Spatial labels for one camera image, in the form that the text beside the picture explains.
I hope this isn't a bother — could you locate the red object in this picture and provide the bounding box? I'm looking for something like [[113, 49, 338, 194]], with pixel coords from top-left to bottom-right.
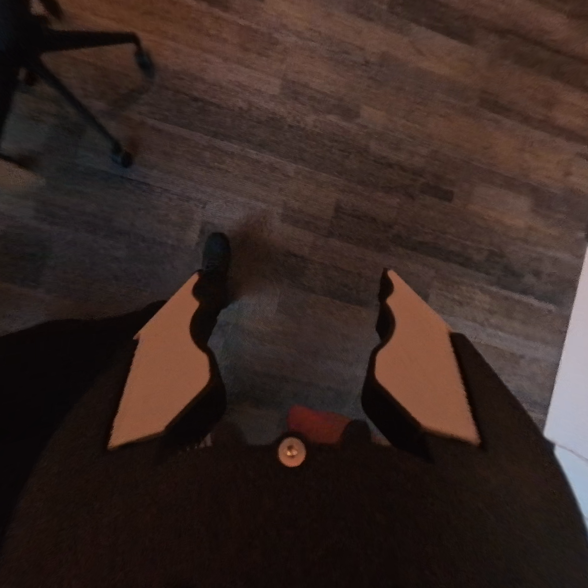
[[287, 404, 353, 445]]

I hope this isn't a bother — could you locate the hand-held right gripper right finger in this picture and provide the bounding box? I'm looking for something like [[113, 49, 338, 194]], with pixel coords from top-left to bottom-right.
[[362, 269, 481, 461]]

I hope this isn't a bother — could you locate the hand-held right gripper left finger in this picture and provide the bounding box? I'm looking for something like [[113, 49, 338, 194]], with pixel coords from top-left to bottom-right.
[[107, 270, 228, 453]]

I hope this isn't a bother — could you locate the person's black shoe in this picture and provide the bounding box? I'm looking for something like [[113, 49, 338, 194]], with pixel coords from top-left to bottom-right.
[[200, 232, 232, 318]]

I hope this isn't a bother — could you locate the white panel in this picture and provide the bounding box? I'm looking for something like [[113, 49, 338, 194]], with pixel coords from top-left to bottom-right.
[[543, 243, 588, 506]]

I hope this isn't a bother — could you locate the office chair base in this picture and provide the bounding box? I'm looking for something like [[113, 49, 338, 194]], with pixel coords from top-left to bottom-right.
[[0, 0, 154, 168]]

